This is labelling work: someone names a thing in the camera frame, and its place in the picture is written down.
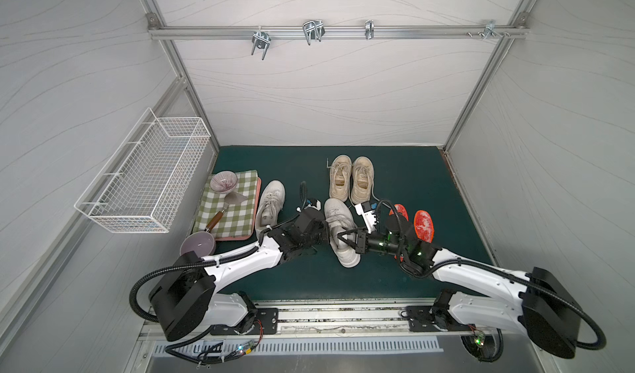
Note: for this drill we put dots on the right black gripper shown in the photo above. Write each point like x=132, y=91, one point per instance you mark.
x=360, y=241

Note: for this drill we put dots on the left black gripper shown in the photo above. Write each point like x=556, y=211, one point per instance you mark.
x=320, y=225

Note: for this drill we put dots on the white sneaker front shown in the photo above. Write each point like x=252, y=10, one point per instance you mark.
x=339, y=219

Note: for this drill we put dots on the white sneaker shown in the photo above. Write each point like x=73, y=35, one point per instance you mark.
x=270, y=205
x=339, y=219

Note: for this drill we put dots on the red orange insole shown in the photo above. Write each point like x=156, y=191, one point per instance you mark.
x=402, y=210

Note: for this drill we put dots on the beige lace sneaker with laces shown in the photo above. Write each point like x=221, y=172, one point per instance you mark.
x=363, y=180

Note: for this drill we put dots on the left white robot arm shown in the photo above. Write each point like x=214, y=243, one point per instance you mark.
x=181, y=296

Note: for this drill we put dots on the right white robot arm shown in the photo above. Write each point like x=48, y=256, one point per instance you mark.
x=534, y=304

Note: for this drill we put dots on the metal U-bolt hook left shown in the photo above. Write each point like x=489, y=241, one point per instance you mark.
x=260, y=41

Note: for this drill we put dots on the metal u-bolt hook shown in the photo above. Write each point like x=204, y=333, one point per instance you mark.
x=313, y=30
x=260, y=41

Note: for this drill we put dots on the metal U-bolt hook middle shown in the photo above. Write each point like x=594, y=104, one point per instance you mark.
x=313, y=30

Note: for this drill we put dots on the metal clip hook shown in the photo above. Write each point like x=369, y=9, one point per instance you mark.
x=369, y=30

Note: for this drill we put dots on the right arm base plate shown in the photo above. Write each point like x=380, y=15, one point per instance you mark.
x=423, y=319

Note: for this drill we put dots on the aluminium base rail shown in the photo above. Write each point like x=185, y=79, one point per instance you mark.
x=378, y=316

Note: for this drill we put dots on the white slotted cable duct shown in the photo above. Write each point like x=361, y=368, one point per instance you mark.
x=317, y=346

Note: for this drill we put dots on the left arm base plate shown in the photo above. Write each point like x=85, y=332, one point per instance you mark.
x=258, y=320

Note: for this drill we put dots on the purple saucepan wooden handle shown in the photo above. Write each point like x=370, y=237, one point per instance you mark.
x=203, y=243

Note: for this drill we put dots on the white wire basket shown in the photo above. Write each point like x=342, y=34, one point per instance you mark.
x=140, y=188

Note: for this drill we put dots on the metal bracket hook right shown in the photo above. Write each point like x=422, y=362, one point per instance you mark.
x=489, y=32

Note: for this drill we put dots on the metal crossbar rail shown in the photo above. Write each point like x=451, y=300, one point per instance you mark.
x=332, y=32

